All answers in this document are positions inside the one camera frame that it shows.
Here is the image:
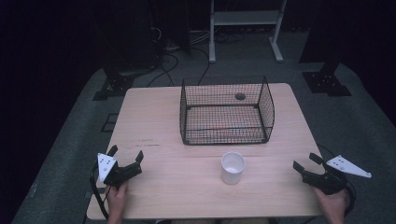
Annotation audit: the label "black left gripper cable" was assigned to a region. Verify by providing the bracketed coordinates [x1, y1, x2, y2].
[89, 163, 110, 220]

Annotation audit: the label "black stand base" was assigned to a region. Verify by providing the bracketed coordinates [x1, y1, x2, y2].
[301, 60, 353, 98]
[92, 63, 135, 102]

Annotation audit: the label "black floor cable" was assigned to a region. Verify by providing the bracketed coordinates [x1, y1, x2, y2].
[147, 51, 180, 89]
[190, 46, 212, 87]

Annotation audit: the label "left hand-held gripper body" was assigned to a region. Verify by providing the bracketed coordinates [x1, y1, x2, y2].
[96, 152, 144, 189]

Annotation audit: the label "person's left hand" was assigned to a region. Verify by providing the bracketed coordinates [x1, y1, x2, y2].
[105, 181, 130, 218]

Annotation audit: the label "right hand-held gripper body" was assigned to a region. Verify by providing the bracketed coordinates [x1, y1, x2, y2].
[300, 154, 373, 196]

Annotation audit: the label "white cup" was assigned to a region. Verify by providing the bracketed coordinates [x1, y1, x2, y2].
[220, 151, 247, 186]

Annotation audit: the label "white floor cables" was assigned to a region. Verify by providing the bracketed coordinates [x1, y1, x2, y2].
[164, 28, 212, 52]

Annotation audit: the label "person's right hand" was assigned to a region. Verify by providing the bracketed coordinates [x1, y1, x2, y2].
[313, 187, 348, 219]

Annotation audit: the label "black wire mesh basket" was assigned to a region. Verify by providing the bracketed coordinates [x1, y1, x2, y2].
[178, 75, 276, 147]

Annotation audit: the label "white metal stand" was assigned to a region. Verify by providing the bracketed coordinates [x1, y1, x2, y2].
[208, 0, 288, 64]

